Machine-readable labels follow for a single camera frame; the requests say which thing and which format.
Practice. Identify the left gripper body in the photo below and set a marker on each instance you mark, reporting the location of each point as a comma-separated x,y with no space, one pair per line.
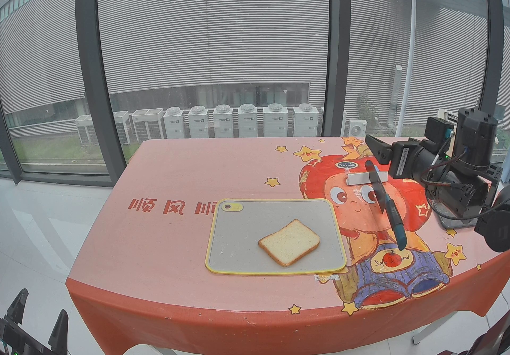
16,339

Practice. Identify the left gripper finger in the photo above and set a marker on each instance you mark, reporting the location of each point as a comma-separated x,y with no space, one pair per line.
59,331
19,305

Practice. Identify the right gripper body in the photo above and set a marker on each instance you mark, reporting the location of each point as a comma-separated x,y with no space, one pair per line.
416,162

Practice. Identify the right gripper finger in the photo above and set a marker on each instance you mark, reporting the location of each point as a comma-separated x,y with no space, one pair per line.
380,149

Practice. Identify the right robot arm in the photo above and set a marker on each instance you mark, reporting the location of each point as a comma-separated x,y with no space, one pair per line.
476,134

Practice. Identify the slice of bread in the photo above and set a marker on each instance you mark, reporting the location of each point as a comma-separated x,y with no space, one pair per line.
290,242

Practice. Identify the white knife rest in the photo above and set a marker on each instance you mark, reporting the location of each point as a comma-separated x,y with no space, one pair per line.
358,178

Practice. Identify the dark grey tray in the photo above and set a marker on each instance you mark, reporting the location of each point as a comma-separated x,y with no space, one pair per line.
454,222

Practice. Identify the cutting board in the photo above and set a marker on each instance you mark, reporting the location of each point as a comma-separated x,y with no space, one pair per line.
243,242

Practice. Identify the window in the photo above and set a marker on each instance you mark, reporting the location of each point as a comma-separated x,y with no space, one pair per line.
91,66

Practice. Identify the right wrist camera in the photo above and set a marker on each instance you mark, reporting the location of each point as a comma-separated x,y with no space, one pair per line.
437,129

